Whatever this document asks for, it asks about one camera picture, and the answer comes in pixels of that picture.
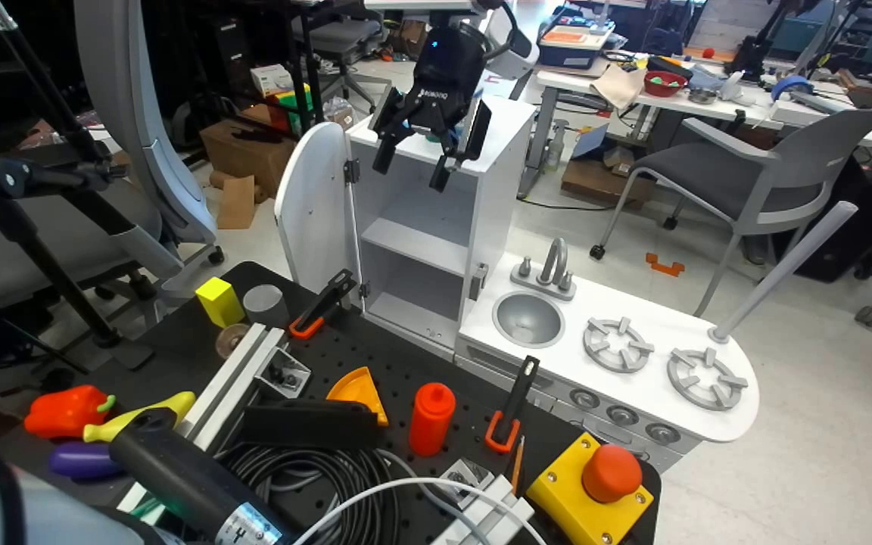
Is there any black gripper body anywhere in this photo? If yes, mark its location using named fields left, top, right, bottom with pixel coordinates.
left=403, top=19, right=495, bottom=135

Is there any white cabinet door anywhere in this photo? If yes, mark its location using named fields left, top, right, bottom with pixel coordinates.
left=272, top=119, right=361, bottom=299

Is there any box with orange lid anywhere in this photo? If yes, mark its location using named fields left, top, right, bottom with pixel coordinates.
left=536, top=4, right=619, bottom=73

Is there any large cardboard box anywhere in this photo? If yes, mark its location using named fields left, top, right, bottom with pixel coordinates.
left=197, top=114, right=299, bottom=204

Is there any grey toy faucet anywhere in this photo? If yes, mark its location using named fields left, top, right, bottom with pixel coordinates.
left=509, top=233, right=580, bottom=302

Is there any small cardboard box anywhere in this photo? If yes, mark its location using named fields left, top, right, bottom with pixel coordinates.
left=203, top=168, right=262, bottom=233

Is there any black orange clamp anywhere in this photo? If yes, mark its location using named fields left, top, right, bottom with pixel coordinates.
left=482, top=352, right=545, bottom=458
left=285, top=267, right=361, bottom=345

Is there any grey toy sink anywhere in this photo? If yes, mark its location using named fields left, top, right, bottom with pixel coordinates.
left=491, top=290, right=570, bottom=352

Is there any red bowl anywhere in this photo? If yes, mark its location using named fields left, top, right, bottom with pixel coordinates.
left=641, top=65, right=695, bottom=100

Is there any grey cylinder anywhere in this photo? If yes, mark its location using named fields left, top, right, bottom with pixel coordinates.
left=241, top=282, right=287, bottom=317

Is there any white toy kitchen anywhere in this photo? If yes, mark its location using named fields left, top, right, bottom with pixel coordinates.
left=344, top=93, right=767, bottom=479

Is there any yellow block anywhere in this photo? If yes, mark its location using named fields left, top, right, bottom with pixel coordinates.
left=190, top=272, right=249, bottom=333

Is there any grey standing panel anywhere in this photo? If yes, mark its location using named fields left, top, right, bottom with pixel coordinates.
left=70, top=0, right=223, bottom=247

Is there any white desk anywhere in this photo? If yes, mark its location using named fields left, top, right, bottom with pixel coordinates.
left=515, top=59, right=870, bottom=205

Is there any grey stove burner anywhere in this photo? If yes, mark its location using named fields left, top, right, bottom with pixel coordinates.
left=580, top=313, right=659, bottom=379
left=662, top=345, right=754, bottom=413

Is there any orange wedge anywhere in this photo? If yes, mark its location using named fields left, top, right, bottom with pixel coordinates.
left=322, top=363, right=394, bottom=431

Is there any grey armchair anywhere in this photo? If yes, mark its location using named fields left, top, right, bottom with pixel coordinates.
left=588, top=80, right=872, bottom=322

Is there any grey stove knob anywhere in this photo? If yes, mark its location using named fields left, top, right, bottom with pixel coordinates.
left=566, top=383, right=604, bottom=413
left=641, top=416, right=686, bottom=448
left=604, top=399, right=641, bottom=431

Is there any orange cylinder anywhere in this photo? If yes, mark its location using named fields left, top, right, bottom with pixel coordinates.
left=405, top=379, right=462, bottom=464

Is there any aluminium extrusion bar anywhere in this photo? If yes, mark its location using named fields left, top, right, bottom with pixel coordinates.
left=176, top=322, right=287, bottom=455

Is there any black foam pad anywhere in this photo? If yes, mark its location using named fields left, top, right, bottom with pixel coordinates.
left=236, top=399, right=390, bottom=455

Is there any orange pencil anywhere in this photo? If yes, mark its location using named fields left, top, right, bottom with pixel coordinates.
left=509, top=434, right=530, bottom=500

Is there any yellow emergency stop button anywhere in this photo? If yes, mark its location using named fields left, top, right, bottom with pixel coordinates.
left=524, top=431, right=659, bottom=545

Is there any yellow banana toy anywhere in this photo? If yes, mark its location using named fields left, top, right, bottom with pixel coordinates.
left=78, top=386, right=200, bottom=448

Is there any black cylindrical tool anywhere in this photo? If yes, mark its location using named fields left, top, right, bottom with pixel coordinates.
left=107, top=413, right=292, bottom=545

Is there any orange toy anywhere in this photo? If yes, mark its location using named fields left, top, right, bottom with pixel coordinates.
left=18, top=380, right=117, bottom=442

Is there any purple toy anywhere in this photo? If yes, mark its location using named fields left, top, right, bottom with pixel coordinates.
left=47, top=439, right=129, bottom=488

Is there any small metal bracket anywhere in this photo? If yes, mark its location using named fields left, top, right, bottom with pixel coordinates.
left=434, top=458, right=498, bottom=508
left=257, top=345, right=315, bottom=403

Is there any grey kitchen post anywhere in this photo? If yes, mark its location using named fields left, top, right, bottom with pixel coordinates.
left=705, top=196, right=862, bottom=348

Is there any white cable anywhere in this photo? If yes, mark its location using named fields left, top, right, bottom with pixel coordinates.
left=292, top=472, right=552, bottom=545

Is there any black cable coil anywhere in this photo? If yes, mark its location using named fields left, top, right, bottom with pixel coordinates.
left=216, top=439, right=434, bottom=545

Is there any black camera tripod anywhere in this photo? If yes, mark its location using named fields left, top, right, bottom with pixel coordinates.
left=0, top=0, right=162, bottom=354

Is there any white aluminium rail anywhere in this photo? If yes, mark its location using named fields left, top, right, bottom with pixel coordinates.
left=434, top=472, right=552, bottom=545

